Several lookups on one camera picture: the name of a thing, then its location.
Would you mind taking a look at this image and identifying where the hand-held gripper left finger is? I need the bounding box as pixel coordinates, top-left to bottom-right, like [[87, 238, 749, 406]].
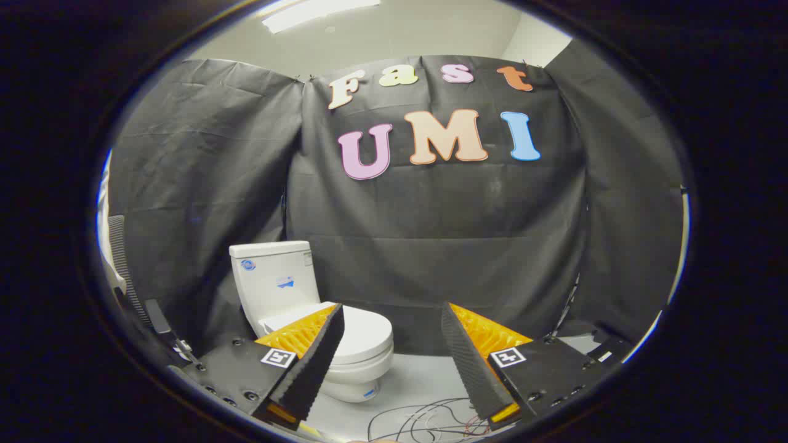
[[182, 303, 345, 431]]

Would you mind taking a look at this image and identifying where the black office chair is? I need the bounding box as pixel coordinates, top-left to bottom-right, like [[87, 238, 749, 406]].
[[106, 214, 201, 370]]

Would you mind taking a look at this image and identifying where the black backdrop cloth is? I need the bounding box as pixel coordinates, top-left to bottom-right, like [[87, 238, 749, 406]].
[[108, 40, 685, 357]]

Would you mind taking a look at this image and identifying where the tangle of floor cables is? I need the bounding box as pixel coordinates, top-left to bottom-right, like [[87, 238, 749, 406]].
[[368, 398, 493, 442]]

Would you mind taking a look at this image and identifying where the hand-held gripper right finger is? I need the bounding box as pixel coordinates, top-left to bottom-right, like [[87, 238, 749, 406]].
[[441, 302, 610, 431]]

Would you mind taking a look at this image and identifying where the white toilet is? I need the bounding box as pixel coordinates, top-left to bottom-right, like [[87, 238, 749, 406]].
[[229, 241, 395, 404]]

